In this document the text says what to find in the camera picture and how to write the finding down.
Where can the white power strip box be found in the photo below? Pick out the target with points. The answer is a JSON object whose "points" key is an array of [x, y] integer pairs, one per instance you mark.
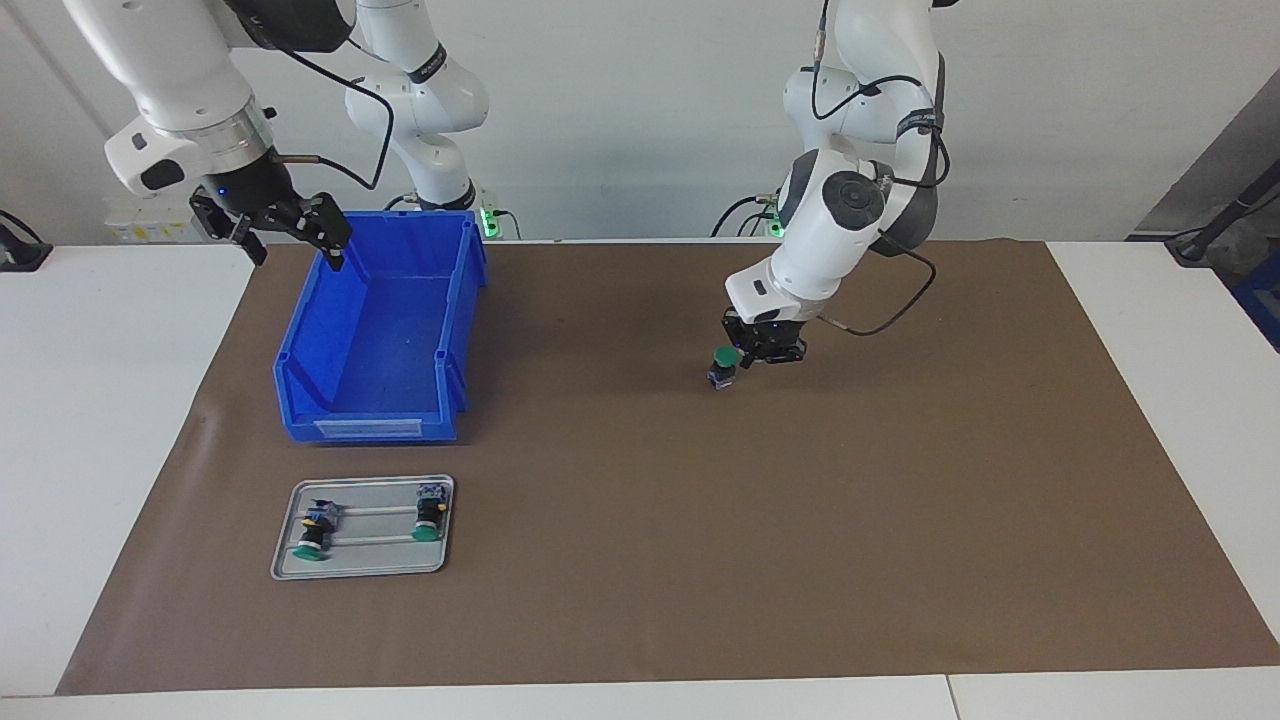
{"points": [[140, 228]]}

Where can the blue plastic storage bin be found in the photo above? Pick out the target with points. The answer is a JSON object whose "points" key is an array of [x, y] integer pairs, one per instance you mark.
{"points": [[380, 340]]}

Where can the black clamp mount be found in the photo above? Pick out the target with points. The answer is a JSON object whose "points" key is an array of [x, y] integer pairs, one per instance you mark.
{"points": [[25, 255]]}

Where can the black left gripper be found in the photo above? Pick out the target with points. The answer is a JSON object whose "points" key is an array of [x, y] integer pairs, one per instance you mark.
{"points": [[765, 328]]}

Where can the green push button switch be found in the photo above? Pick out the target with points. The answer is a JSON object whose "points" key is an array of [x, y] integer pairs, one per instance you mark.
{"points": [[722, 360]]}

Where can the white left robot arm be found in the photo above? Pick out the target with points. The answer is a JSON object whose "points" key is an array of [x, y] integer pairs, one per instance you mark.
{"points": [[830, 250]]}

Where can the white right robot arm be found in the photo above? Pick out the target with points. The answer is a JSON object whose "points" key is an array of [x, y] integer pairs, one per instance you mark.
{"points": [[170, 70]]}

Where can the green button with white block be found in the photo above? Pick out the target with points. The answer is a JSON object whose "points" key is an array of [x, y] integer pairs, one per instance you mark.
{"points": [[429, 515]]}

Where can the brown table mat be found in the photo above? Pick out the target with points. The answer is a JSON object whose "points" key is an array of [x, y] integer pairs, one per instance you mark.
{"points": [[750, 520]]}

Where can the black stand pole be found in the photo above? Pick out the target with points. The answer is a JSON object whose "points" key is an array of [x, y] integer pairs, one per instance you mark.
{"points": [[1215, 225]]}

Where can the blue crate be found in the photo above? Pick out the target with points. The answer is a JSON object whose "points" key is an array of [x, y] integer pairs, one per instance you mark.
{"points": [[1262, 300]]}

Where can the grey metal tray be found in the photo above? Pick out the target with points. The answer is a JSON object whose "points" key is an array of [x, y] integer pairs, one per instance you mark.
{"points": [[380, 562]]}

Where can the green button with yellow-blue block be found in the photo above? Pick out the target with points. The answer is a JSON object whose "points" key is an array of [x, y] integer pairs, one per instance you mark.
{"points": [[315, 530]]}

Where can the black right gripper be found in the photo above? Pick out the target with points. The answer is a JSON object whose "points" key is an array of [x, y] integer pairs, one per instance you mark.
{"points": [[250, 190]]}

